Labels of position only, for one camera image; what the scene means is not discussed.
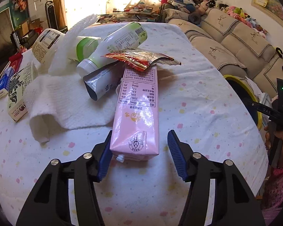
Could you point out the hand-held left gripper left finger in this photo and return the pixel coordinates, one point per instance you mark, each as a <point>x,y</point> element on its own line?
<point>105,156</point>

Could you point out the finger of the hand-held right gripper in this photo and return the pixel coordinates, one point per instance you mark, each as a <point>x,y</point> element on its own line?
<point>264,110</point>

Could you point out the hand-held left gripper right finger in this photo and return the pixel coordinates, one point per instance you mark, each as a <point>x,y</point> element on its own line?
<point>176,155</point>

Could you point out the yellow rimmed black bin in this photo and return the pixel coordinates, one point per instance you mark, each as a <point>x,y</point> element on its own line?
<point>240,87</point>

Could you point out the pink milk carton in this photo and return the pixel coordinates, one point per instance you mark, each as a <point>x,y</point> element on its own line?
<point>136,113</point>

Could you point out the white paper towel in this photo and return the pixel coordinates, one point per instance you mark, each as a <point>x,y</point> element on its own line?
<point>61,103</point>

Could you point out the cream floral drink carton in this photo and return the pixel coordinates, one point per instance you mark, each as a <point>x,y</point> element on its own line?
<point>17,91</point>

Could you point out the white foam net sleeve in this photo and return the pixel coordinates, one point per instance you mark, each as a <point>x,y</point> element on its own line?
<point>63,49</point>

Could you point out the white bottle with green label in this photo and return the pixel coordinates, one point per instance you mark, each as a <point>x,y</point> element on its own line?
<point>118,40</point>

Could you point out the dotted white tablecloth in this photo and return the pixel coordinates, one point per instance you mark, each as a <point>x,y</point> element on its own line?
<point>198,103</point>

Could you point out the silver foil packet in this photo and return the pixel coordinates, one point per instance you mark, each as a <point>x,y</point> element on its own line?
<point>99,84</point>

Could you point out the person's pink clothing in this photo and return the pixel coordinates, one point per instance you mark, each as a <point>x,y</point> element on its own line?
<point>278,188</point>

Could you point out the beige sofa with deer covers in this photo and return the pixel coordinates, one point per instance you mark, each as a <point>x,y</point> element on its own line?
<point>238,40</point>

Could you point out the red snack wrapper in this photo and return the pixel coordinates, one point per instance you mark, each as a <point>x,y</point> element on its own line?
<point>132,58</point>

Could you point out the row of plush toys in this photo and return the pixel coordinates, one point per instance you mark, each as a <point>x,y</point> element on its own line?
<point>235,11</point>

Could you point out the green and white bottle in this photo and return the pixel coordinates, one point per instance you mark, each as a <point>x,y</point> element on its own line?
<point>87,46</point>

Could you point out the grey neck pillow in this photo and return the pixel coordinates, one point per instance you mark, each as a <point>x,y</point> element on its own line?
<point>194,18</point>

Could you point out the blue and white small box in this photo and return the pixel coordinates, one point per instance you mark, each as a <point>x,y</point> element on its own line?
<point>4,82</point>

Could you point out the cream printed bottle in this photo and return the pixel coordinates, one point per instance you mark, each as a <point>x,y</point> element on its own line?
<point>46,43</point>

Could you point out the red small box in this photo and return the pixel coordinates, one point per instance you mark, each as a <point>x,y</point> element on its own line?
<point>16,61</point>

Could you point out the star patterned bag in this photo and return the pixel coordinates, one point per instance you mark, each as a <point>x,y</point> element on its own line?
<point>179,0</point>

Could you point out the cluttered glass coffee table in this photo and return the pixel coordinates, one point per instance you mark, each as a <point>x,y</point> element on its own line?
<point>136,14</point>

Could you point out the cardboard boxes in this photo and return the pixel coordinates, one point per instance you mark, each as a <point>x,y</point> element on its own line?
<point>30,27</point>

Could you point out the black tower fan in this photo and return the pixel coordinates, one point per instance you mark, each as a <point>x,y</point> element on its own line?
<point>51,16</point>

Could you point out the black television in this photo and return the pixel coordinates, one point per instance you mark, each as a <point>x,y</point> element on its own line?
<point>1,33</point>

